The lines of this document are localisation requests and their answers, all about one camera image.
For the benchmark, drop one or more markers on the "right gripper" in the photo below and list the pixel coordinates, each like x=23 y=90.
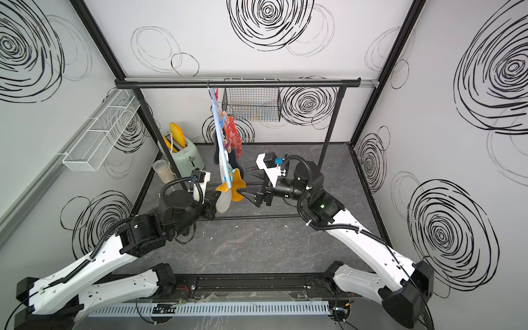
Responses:
x=269 y=188

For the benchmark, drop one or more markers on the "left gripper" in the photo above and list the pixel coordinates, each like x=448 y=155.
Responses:
x=210 y=212

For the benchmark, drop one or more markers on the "grey felt yellow-edged insole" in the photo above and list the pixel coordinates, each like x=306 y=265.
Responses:
x=224 y=199

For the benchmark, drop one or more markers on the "orange fuzzy insole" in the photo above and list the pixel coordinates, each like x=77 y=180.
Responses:
x=232 y=194

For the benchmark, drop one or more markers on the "light blue clip hanger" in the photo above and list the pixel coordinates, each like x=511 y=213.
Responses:
x=220 y=141

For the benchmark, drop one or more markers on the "black garment rack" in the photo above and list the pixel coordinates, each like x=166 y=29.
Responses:
x=222 y=120

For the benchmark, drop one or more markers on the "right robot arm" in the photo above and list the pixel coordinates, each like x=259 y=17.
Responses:
x=400 y=285

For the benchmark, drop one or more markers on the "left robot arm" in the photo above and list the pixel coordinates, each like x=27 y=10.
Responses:
x=60 y=300

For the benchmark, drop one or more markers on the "grey black-backed insole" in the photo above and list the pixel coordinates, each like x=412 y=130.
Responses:
x=232 y=160

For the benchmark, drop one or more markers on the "red white patterned insole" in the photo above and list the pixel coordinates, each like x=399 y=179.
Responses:
x=232 y=135

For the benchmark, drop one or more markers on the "mint green toaster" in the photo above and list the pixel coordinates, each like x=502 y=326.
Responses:
x=186 y=159

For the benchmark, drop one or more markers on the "translucent plastic cup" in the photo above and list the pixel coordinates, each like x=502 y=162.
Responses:
x=163 y=170

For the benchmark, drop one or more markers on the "yellow toast slice leaning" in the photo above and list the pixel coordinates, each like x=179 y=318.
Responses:
x=168 y=144

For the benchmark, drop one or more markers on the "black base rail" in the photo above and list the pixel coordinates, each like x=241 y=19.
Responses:
x=313 y=285

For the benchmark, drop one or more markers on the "black wire wall basket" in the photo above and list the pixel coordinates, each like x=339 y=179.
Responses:
x=257 y=104

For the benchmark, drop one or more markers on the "white slotted cable duct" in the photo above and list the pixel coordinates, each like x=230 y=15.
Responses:
x=152 y=310

